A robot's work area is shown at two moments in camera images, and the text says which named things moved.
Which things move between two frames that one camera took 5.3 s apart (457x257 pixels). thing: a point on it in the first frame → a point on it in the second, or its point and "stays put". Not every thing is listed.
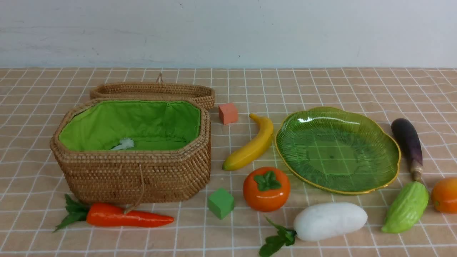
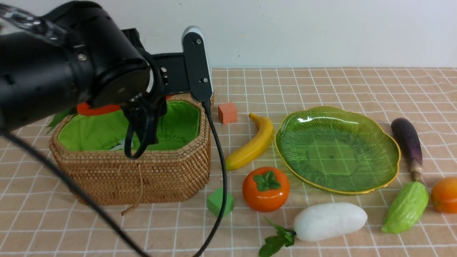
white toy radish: (317, 221) stays put
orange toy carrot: (105, 214) → (84, 109)
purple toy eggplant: (407, 135) stays put
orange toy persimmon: (266, 189) stays put
